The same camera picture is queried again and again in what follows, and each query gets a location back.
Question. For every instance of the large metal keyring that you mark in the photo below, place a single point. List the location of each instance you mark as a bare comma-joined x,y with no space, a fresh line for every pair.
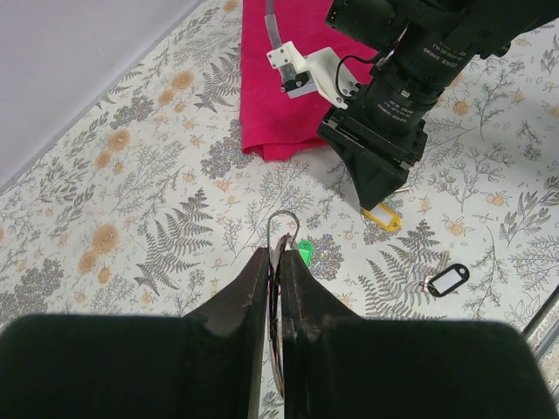
287,242

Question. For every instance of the folded magenta cloth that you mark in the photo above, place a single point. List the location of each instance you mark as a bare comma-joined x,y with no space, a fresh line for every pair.
279,115

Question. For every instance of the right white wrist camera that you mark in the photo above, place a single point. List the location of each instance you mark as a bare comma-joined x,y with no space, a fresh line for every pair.
322,72

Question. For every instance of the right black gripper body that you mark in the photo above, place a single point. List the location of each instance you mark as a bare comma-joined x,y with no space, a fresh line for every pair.
385,118

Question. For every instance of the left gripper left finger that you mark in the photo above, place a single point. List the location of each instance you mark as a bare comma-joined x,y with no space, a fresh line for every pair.
205,364

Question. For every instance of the black tag key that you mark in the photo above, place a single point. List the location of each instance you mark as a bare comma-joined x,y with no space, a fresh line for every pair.
448,277

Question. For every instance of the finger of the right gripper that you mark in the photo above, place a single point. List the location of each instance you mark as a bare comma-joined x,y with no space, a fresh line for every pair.
374,177

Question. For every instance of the yellow tag key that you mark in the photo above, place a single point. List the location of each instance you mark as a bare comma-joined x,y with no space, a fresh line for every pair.
383,216

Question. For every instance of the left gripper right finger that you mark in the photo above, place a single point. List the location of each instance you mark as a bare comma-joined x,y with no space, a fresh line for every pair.
340,365

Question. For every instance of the green tag key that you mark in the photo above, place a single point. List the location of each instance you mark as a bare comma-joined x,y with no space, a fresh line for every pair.
306,250

